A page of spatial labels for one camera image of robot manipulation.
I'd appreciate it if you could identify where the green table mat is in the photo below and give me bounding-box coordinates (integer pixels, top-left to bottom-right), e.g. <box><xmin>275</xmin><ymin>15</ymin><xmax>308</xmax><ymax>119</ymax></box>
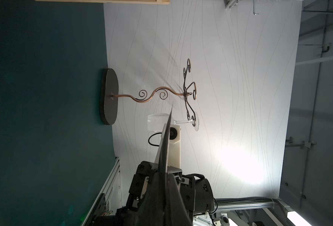
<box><xmin>0</xmin><ymin>1</ymin><xmax>115</xmax><ymax>226</ymax></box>

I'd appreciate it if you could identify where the metal hook right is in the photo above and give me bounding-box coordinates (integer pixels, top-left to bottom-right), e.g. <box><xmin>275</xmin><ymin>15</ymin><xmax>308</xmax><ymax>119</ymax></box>
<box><xmin>252</xmin><ymin>0</ymin><xmax>259</xmax><ymax>16</ymax></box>

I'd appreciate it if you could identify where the black metal glass rack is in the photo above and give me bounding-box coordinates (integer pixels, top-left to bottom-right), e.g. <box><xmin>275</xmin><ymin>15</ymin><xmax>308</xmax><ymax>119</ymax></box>
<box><xmin>99</xmin><ymin>59</ymin><xmax>199</xmax><ymax>131</ymax></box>

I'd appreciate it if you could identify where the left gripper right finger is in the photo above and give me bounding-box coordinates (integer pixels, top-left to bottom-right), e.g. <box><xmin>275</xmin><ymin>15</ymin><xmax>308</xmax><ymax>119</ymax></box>
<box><xmin>165</xmin><ymin>174</ymin><xmax>192</xmax><ymax>226</ymax></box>

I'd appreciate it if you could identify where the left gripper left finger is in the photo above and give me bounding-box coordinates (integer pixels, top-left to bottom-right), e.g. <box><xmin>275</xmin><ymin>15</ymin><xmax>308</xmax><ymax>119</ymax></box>
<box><xmin>118</xmin><ymin>172</ymin><xmax>167</xmax><ymax>226</ymax></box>

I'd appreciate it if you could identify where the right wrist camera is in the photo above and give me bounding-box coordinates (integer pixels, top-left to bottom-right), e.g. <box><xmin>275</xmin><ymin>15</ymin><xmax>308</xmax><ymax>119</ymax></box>
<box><xmin>155</xmin><ymin>125</ymin><xmax>181</xmax><ymax>169</ymax></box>

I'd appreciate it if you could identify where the wooden two-tier shelf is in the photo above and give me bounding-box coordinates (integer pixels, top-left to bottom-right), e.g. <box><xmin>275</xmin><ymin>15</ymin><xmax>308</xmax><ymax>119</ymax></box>
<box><xmin>36</xmin><ymin>0</ymin><xmax>170</xmax><ymax>5</ymax></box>

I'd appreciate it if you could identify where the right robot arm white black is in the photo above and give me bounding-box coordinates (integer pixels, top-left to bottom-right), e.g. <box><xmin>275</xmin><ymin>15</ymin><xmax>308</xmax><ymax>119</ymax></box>
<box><xmin>127</xmin><ymin>161</ymin><xmax>293</xmax><ymax>218</ymax></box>

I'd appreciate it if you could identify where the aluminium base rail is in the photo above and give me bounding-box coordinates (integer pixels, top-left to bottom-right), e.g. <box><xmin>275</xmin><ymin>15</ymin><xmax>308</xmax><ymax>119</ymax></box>
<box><xmin>81</xmin><ymin>157</ymin><xmax>122</xmax><ymax>226</ymax></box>

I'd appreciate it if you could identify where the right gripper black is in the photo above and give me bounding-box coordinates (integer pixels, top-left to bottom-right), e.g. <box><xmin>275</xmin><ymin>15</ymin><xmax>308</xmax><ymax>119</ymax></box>
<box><xmin>127</xmin><ymin>161</ymin><xmax>214</xmax><ymax>216</ymax></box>

